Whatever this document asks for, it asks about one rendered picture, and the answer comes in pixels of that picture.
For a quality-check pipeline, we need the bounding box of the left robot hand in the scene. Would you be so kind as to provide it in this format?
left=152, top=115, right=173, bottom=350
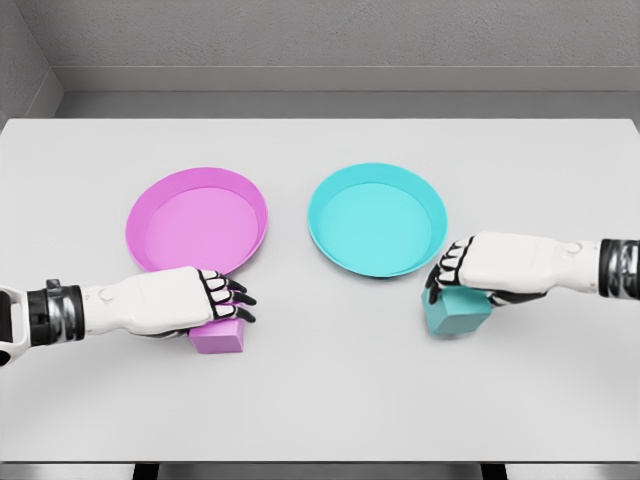
left=123, top=265, right=258, bottom=342

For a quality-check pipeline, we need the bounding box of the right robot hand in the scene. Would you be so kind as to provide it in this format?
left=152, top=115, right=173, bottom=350
left=425, top=230, right=557, bottom=307

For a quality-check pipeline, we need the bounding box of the pink block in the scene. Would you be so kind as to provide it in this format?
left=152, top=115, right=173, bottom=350
left=187, top=318, right=248, bottom=356

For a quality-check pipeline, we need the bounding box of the cyan block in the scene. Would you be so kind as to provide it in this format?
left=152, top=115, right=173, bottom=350
left=421, top=285, right=494, bottom=337

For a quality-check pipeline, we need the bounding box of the pink plate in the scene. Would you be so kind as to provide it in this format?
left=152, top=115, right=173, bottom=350
left=124, top=167, right=270, bottom=276

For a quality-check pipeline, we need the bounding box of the cyan plate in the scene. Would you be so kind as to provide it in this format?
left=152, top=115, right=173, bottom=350
left=306, top=161, right=449, bottom=279

